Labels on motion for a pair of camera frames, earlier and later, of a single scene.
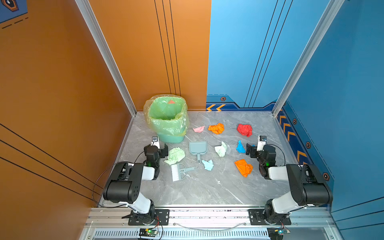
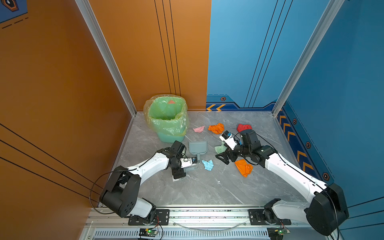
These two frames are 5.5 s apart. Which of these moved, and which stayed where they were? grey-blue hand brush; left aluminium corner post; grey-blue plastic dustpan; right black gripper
Moved: right black gripper
Stayed: left aluminium corner post; grey-blue plastic dustpan; grey-blue hand brush
